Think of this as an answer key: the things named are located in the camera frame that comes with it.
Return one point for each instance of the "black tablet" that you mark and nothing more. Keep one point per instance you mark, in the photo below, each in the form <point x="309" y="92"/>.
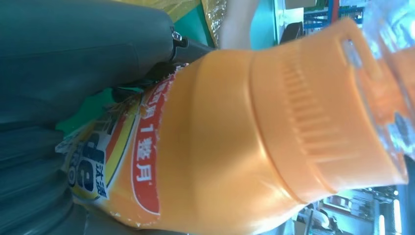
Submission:
<point x="291" y="32"/>

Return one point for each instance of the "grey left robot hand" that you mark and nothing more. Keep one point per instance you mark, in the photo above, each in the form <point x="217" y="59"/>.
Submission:
<point x="81" y="48"/>

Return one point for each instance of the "blue metal rack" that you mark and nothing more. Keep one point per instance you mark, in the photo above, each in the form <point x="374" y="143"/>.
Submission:
<point x="334" y="14"/>

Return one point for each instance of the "orange detergent bottle clear cap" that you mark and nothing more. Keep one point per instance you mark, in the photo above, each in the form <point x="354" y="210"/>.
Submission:
<point x="227" y="146"/>

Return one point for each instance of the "yellow taped cardboard sheet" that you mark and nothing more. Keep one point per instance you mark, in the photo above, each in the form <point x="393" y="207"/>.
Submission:
<point x="181" y="8"/>

